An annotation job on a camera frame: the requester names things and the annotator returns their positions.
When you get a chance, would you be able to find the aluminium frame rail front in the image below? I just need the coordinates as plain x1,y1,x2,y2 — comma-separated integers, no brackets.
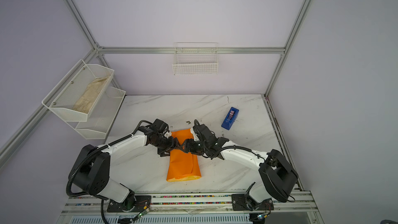
61,191,319,216

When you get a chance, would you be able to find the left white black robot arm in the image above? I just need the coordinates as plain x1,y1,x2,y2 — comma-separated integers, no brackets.
65,119,179,206

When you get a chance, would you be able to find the blue tape dispenser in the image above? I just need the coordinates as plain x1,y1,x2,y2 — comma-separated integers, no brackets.
221,107,239,130

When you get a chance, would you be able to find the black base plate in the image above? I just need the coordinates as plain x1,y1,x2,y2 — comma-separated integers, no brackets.
231,194,274,211
107,195,152,213

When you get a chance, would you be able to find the beige cloth in shelf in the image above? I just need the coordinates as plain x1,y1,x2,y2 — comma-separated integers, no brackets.
73,76,109,114

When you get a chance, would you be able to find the upper white mesh shelf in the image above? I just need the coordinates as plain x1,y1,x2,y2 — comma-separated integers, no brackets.
41,60,114,122

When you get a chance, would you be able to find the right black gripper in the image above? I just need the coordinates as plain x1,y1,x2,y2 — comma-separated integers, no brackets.
176,139,209,155

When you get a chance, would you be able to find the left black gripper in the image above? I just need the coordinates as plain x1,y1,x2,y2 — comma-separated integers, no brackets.
152,135,180,158

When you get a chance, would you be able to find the white mesh shelf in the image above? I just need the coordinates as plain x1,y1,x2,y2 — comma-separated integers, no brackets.
75,86,125,140
41,60,114,122

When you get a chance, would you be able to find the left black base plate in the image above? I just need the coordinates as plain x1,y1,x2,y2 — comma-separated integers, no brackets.
107,195,152,213

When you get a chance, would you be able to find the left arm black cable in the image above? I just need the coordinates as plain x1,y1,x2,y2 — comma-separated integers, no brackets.
66,119,153,198

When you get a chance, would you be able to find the yellow orange wrapping paper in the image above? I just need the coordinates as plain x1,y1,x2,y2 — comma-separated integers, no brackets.
166,128,202,183

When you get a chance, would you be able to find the lower white mesh shelf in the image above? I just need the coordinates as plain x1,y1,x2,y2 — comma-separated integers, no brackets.
75,86,125,140

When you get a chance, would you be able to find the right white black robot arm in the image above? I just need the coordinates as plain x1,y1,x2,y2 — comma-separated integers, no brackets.
178,124,298,203

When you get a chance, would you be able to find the white wire wall basket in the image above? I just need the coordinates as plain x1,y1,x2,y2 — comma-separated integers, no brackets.
172,42,219,75

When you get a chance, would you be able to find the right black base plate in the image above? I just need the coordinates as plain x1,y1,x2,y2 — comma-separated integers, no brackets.
231,194,274,211

